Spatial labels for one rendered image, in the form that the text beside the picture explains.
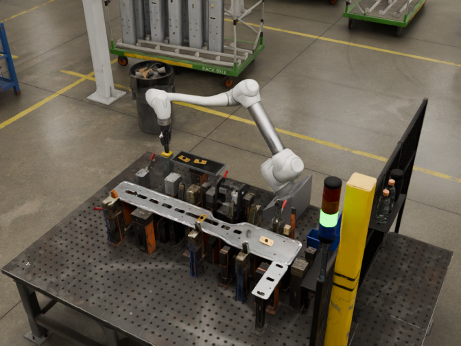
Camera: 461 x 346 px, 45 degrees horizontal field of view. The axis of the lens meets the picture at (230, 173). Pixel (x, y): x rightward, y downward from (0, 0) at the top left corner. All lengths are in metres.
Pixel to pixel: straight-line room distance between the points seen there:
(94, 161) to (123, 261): 2.43
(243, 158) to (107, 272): 2.62
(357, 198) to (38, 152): 4.65
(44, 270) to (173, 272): 0.85
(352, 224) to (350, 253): 0.16
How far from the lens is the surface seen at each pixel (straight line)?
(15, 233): 5.37
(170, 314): 3.46
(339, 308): 2.72
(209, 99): 3.89
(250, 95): 3.78
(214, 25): 7.53
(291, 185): 3.99
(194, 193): 3.69
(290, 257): 3.35
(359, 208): 2.30
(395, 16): 9.22
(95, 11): 6.83
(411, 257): 3.94
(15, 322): 4.61
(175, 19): 7.77
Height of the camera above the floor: 3.32
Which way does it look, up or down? 36 degrees down
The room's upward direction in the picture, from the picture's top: 1 degrees counter-clockwise
